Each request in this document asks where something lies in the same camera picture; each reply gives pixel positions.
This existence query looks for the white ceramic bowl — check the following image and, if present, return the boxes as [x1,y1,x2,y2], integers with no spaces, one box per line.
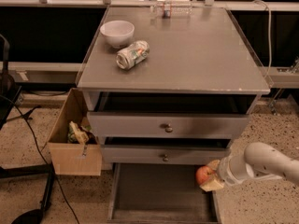
[100,21,135,49]

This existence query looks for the black stand base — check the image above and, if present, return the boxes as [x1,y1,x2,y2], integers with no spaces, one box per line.
[0,35,55,224]

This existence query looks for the cardboard box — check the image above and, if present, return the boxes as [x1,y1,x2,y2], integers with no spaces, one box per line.
[47,89,102,176]

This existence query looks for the clear plastic water bottle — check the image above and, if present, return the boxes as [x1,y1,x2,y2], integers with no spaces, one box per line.
[150,1,192,19]

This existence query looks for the white hanging cable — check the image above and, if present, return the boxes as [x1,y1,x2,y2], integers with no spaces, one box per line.
[251,0,273,78]

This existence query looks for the crushed aluminium can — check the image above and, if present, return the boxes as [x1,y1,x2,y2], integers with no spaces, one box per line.
[116,40,150,70]

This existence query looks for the grey top drawer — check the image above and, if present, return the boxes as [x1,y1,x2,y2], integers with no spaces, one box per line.
[87,112,249,139]

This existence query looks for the grey drawer cabinet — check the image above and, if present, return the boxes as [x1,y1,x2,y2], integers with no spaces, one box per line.
[76,5,271,166]

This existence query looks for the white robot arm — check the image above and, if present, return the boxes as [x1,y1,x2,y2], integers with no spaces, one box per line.
[195,142,299,192]

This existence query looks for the red apple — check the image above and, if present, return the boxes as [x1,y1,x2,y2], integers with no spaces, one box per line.
[195,166,215,185]

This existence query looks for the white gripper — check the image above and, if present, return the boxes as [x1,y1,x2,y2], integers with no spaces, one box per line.
[200,152,282,192]

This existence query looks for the snack bags in box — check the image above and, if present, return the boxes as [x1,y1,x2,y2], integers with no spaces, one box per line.
[67,118,96,145]

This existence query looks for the grey middle drawer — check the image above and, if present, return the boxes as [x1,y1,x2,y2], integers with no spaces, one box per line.
[101,145,231,165]

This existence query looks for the grey open bottom drawer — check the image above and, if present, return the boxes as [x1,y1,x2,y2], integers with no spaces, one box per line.
[107,163,221,224]

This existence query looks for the black floor cable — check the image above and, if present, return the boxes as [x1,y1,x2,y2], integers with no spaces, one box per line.
[0,93,81,224]

